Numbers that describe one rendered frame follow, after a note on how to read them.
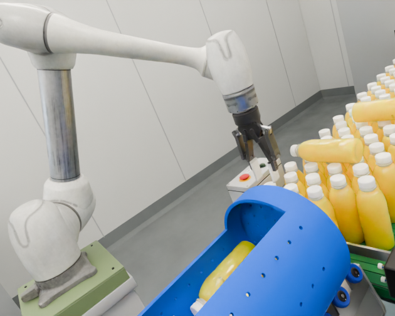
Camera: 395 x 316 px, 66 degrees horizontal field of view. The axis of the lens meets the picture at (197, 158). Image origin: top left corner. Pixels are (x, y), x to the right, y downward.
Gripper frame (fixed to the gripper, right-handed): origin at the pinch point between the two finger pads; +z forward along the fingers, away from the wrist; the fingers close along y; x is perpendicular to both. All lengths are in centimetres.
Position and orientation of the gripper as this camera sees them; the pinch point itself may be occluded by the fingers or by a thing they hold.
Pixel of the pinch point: (264, 171)
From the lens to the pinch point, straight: 95.0
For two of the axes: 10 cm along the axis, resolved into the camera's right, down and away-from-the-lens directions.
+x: 6.7, -4.8, 5.6
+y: 6.5, 0.1, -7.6
